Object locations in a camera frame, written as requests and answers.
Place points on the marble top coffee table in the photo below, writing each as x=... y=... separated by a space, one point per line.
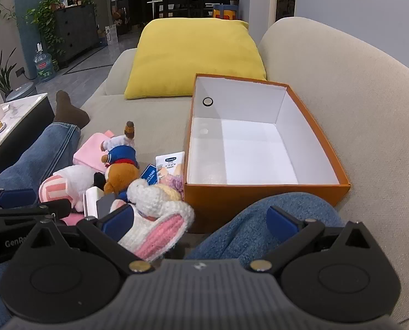
x=18 y=113

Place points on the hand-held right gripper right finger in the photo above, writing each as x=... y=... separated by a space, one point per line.
x=283 y=223

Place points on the long leaf potted plant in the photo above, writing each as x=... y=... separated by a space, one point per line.
x=1 y=77

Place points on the brown bear plush blue shirt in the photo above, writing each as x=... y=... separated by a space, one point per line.
x=122 y=175

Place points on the blue jeans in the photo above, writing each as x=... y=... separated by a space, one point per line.
x=36 y=158

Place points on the pink fluffy pouch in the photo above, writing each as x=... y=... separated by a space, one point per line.
x=89 y=149

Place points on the dark sideboard cabinet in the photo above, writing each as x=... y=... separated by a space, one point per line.
x=77 y=31

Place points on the white pink crochet bunny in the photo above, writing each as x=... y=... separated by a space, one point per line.
x=156 y=213

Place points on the grey round bin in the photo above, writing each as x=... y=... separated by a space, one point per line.
x=20 y=91

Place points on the black dining chairs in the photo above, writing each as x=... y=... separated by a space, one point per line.
x=190 y=3

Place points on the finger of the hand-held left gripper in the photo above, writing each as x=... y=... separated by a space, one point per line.
x=17 y=197
x=53 y=209

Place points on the colourful stool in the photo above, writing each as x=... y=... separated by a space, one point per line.
x=225 y=12

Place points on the white plush pink striped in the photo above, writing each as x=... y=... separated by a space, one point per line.
x=73 y=177

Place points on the beige sofa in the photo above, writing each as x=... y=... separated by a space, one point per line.
x=328 y=75

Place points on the orange cardboard box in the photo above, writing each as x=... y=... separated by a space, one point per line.
x=259 y=196

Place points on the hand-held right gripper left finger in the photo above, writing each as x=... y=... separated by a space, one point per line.
x=117 y=221

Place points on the brown sock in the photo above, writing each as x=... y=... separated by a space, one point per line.
x=68 y=110

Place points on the large water jug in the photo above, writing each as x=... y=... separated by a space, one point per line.
x=44 y=66

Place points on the white standing board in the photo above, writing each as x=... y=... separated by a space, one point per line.
x=111 y=35

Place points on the person's right leg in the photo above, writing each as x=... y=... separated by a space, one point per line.
x=245 y=227

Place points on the white packet blue label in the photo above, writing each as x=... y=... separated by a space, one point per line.
x=170 y=160

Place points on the yellow pillow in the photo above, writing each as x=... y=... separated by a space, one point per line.
x=194 y=58

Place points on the pastel crochet doll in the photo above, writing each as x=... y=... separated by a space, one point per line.
x=171 y=187

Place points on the white rectangular box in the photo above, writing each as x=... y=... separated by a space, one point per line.
x=92 y=201

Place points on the trailing ivy plant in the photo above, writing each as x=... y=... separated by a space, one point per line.
x=44 y=24

